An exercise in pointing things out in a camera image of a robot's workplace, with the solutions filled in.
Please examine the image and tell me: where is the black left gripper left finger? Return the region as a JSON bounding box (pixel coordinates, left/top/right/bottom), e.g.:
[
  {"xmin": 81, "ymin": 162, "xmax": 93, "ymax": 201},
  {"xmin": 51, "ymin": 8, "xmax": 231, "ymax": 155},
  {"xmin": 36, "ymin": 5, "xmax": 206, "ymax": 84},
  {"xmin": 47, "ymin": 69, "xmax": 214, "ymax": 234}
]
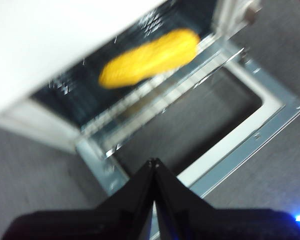
[{"xmin": 1, "ymin": 157, "xmax": 156, "ymax": 240}]

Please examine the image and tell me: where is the metal wire oven rack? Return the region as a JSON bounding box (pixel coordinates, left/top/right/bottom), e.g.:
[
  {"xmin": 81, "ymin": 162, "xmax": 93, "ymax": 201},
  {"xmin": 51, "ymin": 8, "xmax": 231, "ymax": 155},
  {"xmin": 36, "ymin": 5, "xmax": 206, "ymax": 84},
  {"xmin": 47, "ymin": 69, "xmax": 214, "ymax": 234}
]
[{"xmin": 79, "ymin": 34, "xmax": 216, "ymax": 137}]

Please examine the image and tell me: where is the beige oven knob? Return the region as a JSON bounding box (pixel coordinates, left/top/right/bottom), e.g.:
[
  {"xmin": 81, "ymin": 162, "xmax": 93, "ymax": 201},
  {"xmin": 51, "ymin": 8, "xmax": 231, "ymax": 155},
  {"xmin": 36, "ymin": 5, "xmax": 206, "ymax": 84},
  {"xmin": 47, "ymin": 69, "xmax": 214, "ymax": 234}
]
[{"xmin": 242, "ymin": 0, "xmax": 264, "ymax": 24}]

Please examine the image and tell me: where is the white Toshiba toaster oven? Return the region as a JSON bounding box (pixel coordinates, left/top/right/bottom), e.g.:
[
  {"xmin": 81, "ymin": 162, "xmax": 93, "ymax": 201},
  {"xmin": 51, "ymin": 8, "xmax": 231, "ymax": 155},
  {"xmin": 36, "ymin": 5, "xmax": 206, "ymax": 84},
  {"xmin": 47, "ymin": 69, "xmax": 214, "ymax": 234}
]
[{"xmin": 0, "ymin": 0, "xmax": 265, "ymax": 154}]

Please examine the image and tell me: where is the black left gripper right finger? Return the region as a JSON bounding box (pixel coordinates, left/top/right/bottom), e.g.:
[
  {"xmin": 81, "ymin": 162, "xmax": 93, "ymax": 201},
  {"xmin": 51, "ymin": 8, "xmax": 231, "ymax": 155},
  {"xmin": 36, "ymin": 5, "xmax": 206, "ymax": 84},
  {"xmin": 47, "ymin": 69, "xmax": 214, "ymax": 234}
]
[{"xmin": 153, "ymin": 157, "xmax": 300, "ymax": 240}]

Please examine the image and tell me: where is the glass oven door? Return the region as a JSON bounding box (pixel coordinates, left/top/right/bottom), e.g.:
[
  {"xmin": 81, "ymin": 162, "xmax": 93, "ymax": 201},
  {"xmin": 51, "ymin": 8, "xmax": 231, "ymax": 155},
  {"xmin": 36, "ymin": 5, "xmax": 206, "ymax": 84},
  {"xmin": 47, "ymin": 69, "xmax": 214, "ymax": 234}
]
[{"xmin": 76, "ymin": 37, "xmax": 300, "ymax": 198}]

